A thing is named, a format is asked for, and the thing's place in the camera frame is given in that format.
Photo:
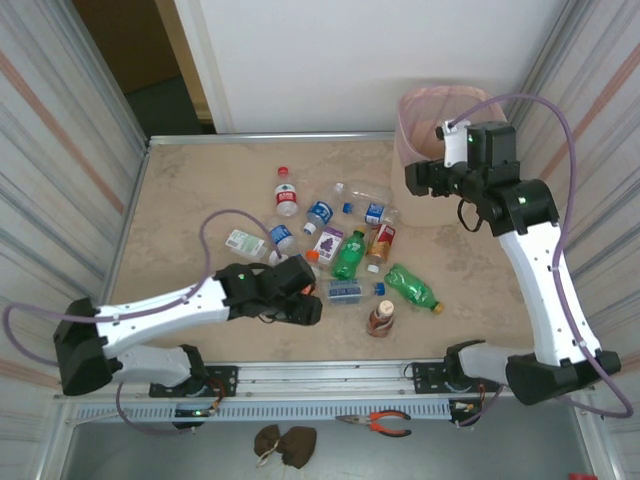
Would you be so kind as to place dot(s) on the long blue label water bottle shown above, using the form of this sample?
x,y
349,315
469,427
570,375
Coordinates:
x,y
350,291

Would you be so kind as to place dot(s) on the green white label small bottle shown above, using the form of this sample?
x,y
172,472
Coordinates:
x,y
245,242

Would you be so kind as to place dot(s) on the blue white label clear bottle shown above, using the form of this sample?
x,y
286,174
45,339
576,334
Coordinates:
x,y
374,213

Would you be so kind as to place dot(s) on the orange label bottle orange cap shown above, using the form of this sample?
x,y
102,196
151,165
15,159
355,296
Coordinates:
x,y
312,255

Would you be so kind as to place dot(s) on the green soda bottle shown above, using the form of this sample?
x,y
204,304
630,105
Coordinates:
x,y
349,257

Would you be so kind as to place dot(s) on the purple grape label bottle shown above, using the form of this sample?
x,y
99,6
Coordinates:
x,y
328,245

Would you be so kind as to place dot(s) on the red yellow label bottle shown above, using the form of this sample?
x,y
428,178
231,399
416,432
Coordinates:
x,y
381,242

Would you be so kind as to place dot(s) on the brown tea bottle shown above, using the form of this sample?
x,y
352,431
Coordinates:
x,y
380,322

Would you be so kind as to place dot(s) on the blue label bottle white cap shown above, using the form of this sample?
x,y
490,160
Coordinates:
x,y
320,212

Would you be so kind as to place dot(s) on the red label water bottle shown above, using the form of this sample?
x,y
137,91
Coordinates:
x,y
286,197

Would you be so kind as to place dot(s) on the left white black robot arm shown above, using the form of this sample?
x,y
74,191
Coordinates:
x,y
160,310

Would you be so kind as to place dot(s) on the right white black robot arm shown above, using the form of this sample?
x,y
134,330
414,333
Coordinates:
x,y
545,290

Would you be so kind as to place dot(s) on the beige plastic waste bin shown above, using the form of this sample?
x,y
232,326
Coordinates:
x,y
425,210

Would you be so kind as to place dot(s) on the pink bin liner bag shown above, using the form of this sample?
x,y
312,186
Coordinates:
x,y
415,115

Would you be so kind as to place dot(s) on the large clear unlabelled bottle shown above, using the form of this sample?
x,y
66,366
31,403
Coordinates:
x,y
367,192

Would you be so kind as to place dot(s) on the crushed green bottle yellow cap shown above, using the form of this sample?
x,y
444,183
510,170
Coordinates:
x,y
410,287

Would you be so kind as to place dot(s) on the brown cloth pouch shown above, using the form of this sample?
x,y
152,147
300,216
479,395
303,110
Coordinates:
x,y
300,445
267,440

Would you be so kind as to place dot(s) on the tan wooden door jamb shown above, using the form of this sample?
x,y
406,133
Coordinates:
x,y
184,55

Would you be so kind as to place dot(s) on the small red object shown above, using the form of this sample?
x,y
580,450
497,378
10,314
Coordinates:
x,y
582,476

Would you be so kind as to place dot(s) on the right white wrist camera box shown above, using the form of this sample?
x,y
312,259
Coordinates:
x,y
457,145

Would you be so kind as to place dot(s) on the aluminium mounting rail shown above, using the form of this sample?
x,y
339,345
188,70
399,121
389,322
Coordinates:
x,y
325,375

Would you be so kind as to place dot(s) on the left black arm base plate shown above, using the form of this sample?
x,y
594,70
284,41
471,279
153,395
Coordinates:
x,y
225,380

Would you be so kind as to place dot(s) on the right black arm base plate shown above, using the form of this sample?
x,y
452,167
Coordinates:
x,y
425,377

